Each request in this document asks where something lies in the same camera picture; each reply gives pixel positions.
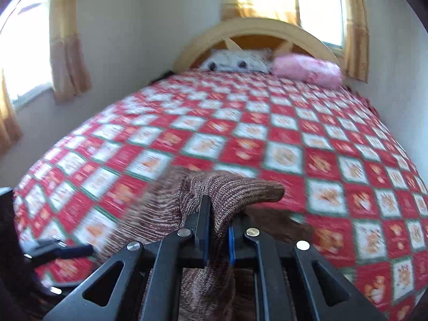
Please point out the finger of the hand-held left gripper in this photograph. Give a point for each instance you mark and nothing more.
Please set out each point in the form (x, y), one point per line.
(60, 250)

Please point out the wooden arched headboard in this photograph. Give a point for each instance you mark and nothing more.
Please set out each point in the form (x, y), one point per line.
(207, 36)

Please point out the bright window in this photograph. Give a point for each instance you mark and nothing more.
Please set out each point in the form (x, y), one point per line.
(319, 6)
(26, 40)

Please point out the brown knitted sweater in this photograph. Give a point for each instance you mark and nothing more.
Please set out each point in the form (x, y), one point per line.
(234, 187)

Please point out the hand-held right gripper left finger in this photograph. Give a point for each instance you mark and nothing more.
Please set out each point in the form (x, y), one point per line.
(204, 227)

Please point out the red checkered printed bedspread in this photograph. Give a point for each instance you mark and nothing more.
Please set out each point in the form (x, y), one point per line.
(301, 133)

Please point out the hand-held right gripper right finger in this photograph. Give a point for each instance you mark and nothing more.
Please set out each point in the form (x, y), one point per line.
(232, 247)

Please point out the pink pillow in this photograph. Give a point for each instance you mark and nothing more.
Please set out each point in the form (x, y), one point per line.
(307, 69)

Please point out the grey white patterned pillow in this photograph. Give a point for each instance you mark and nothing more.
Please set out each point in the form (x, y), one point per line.
(227, 61)

